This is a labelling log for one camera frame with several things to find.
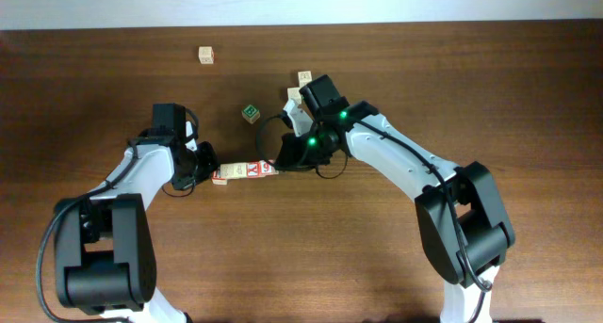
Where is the plain wooden block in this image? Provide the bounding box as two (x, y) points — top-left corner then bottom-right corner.
(220, 163), (239, 180)
(198, 46), (215, 65)

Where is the blue bird picture block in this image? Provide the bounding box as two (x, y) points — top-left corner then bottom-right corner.
(259, 160), (279, 176)

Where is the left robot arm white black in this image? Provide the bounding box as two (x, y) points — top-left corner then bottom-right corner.
(39, 104), (219, 322)

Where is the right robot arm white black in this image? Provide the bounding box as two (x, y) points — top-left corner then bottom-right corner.
(274, 75), (515, 322)

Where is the wooden block below upper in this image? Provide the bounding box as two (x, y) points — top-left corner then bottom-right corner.
(286, 87), (302, 105)

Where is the green B wooden block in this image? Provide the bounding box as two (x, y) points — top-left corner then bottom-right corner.
(241, 105), (261, 124)

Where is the wooden block upper middle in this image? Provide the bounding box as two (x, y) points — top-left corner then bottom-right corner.
(298, 71), (313, 87)

